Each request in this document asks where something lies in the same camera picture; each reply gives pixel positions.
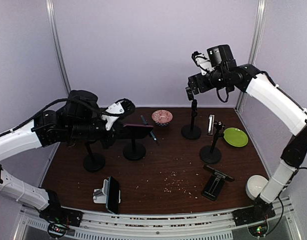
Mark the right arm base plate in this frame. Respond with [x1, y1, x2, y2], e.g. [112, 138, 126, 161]
[232, 206, 276, 226]

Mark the white bowl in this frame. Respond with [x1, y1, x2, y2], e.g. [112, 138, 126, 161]
[245, 175, 268, 201]

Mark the green plate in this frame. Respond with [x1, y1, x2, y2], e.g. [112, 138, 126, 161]
[223, 127, 249, 148]

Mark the black left gooseneck stand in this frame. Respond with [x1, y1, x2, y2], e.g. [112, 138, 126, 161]
[83, 142, 106, 173]

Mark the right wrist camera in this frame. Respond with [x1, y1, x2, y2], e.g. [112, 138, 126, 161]
[191, 51, 213, 76]

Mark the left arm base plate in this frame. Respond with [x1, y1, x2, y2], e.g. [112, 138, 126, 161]
[38, 208, 83, 227]

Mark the red patterned bowl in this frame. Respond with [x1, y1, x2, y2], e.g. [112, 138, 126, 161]
[151, 109, 173, 127]

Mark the black folding phone stand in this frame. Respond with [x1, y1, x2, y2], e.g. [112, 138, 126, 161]
[201, 164, 235, 201]

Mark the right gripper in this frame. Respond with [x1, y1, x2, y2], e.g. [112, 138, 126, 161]
[187, 67, 227, 95]

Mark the black right gooseneck stand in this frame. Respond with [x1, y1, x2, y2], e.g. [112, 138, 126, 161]
[199, 121, 225, 165]

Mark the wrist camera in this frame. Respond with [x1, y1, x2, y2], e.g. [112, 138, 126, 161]
[191, 51, 213, 76]
[100, 98, 136, 131]

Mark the black stand with pink phone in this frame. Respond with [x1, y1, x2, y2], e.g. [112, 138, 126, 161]
[181, 86, 202, 140]

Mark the teal smartphone on stand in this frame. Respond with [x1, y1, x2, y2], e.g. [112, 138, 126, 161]
[140, 114, 160, 147]

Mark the blue smartphone on white stand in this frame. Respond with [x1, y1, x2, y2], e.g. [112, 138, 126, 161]
[106, 176, 120, 215]

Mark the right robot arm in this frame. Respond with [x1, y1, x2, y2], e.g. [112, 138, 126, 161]
[186, 44, 307, 221]

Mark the pink smartphone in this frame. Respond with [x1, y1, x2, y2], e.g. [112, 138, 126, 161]
[123, 123, 154, 139]

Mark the black gooseneck stand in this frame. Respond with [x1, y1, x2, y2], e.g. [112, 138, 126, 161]
[199, 121, 225, 165]
[83, 142, 106, 173]

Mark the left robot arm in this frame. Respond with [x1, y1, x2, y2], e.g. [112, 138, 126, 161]
[0, 90, 135, 222]

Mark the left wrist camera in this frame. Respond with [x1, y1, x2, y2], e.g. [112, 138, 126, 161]
[100, 98, 136, 131]

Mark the white folding phone stand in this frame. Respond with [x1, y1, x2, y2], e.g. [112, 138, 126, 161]
[93, 179, 121, 204]

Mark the aluminium frame post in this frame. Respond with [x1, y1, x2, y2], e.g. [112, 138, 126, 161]
[235, 0, 267, 113]
[45, 0, 72, 96]

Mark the black stand with teal phone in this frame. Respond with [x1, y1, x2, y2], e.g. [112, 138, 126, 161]
[122, 138, 147, 162]

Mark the silver smartphone on right stand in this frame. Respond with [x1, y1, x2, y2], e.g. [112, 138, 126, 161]
[207, 114, 215, 136]

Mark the front aluminium rail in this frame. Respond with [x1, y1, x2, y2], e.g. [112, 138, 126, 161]
[18, 207, 302, 240]

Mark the left aluminium frame post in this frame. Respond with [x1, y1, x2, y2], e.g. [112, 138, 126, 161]
[45, 0, 72, 96]

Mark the right aluminium frame post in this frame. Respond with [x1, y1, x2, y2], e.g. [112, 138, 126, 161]
[235, 0, 267, 113]

